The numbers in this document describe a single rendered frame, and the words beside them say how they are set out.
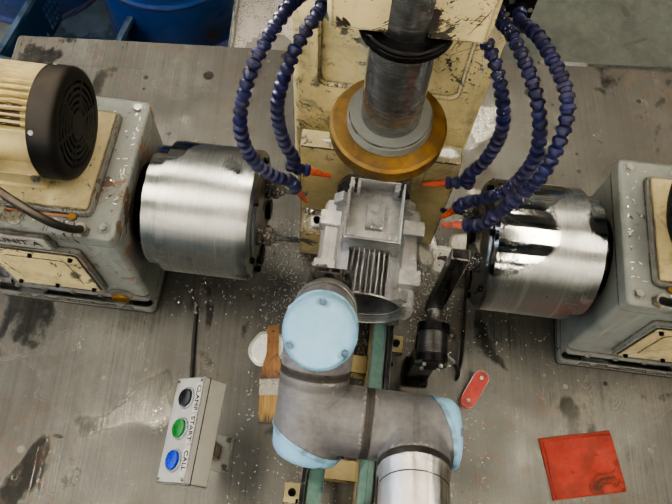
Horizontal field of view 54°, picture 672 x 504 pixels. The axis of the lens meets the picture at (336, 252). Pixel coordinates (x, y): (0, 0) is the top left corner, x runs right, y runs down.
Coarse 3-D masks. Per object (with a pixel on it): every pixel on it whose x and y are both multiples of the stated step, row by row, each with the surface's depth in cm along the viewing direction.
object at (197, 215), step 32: (160, 160) 119; (192, 160) 118; (224, 160) 119; (160, 192) 115; (192, 192) 115; (224, 192) 115; (256, 192) 118; (160, 224) 116; (192, 224) 116; (224, 224) 115; (256, 224) 120; (160, 256) 120; (192, 256) 119; (224, 256) 118; (256, 256) 125
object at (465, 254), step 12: (456, 252) 103; (468, 252) 103; (444, 264) 108; (456, 264) 104; (444, 276) 109; (456, 276) 108; (444, 288) 113; (432, 300) 119; (444, 300) 118; (432, 312) 122
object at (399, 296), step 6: (342, 192) 124; (336, 198) 125; (342, 198) 124; (336, 204) 125; (342, 204) 125; (408, 204) 124; (414, 204) 125; (408, 210) 124; (414, 210) 125; (396, 288) 117; (396, 294) 117; (402, 294) 117; (396, 300) 117; (402, 300) 117; (390, 324) 129; (396, 324) 129
